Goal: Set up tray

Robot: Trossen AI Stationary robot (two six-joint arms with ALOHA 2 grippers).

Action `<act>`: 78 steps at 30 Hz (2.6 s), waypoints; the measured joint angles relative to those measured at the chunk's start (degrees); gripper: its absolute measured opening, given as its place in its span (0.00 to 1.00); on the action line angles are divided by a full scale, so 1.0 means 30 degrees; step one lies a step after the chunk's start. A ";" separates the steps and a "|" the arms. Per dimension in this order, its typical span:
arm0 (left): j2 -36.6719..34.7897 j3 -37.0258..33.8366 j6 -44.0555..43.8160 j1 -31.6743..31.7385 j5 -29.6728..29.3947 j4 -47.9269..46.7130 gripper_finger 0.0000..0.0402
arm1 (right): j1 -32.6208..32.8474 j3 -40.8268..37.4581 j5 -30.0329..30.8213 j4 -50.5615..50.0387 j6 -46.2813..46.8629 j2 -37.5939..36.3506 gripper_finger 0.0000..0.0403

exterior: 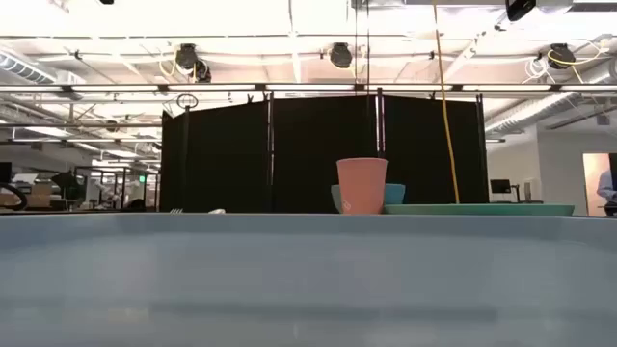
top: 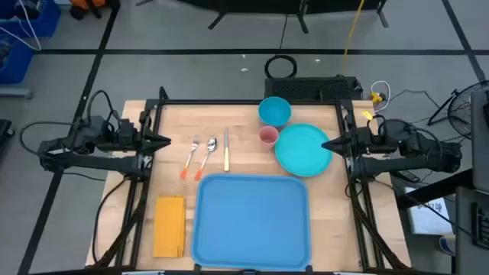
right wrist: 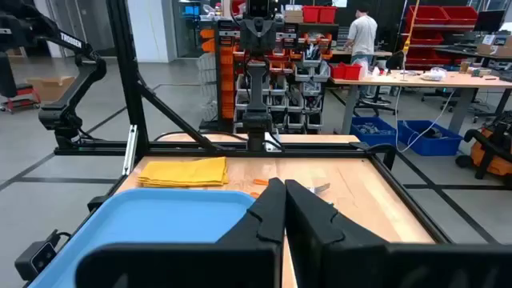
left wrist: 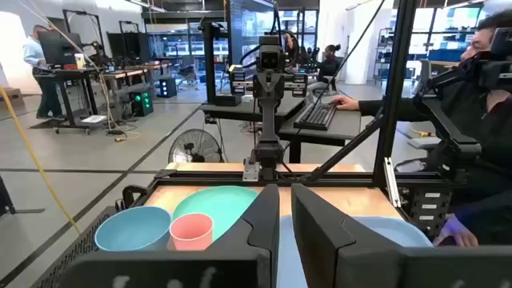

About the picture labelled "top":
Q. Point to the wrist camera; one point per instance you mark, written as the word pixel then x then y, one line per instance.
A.
pixel 389 137
pixel 126 133

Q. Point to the yellow cloth napkin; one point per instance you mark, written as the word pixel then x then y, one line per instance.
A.
pixel 169 225

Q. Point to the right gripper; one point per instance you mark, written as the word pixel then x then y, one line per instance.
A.
pixel 359 145

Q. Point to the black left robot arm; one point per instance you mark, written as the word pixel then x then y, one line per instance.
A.
pixel 95 162

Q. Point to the black partition panel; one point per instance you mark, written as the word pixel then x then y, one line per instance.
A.
pixel 267 5

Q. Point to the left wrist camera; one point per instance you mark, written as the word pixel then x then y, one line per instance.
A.
pixel 126 133

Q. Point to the black desk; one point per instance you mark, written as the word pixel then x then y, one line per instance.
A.
pixel 468 229

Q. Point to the orange and black bag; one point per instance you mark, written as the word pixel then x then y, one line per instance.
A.
pixel 86 3

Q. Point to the grey metal base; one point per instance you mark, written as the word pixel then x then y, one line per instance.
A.
pixel 15 92

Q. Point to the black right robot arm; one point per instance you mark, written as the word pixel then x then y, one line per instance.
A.
pixel 397 164

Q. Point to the large blue bin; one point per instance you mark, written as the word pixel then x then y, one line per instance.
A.
pixel 46 23

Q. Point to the black perforated metal box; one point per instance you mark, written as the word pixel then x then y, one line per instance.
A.
pixel 309 89

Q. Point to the pink ribbed cup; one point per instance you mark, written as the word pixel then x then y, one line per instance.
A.
pixel 268 136

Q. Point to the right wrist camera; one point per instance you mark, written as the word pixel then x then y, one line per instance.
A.
pixel 389 137

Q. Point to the small blue bin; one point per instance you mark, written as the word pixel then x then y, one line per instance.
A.
pixel 19 65

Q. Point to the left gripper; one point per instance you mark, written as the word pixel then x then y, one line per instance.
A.
pixel 144 143

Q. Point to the blue bowl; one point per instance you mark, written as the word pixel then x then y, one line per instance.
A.
pixel 275 110

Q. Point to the black remote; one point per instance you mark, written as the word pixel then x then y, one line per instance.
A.
pixel 407 176

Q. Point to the teal plate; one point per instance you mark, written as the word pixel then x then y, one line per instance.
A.
pixel 302 151

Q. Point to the blue plastic tray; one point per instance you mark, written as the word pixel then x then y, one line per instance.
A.
pixel 248 221

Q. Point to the yellow plug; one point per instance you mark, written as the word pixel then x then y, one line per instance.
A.
pixel 376 98

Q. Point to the grey cabinet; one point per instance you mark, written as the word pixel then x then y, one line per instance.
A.
pixel 479 145

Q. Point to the black floor fan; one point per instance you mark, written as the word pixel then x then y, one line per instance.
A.
pixel 458 114

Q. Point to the black table frame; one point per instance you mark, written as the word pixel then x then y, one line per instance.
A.
pixel 210 102

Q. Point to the blue and white round object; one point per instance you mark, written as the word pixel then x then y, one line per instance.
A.
pixel 449 244

